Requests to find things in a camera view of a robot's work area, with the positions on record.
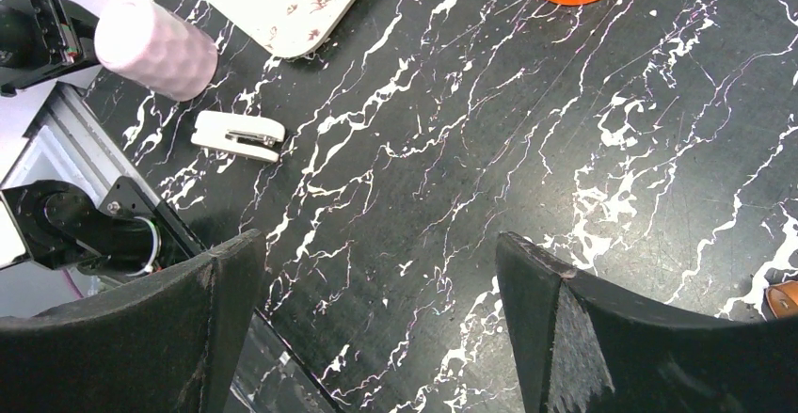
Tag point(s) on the orange wooden dish rack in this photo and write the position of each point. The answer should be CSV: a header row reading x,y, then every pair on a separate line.
x,y
782,299

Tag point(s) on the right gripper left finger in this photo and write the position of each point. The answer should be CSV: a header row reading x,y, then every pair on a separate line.
x,y
168,342

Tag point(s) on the pinkish mug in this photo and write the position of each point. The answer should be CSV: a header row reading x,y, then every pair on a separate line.
x,y
150,45

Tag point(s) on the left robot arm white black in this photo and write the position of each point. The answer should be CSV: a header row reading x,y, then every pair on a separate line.
x,y
127,235

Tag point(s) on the white black small device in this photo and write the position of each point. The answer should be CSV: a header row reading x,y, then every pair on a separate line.
x,y
248,136

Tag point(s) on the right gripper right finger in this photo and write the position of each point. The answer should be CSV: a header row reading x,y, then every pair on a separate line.
x,y
584,344

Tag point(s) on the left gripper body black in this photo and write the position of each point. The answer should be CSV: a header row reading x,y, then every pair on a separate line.
x,y
42,40

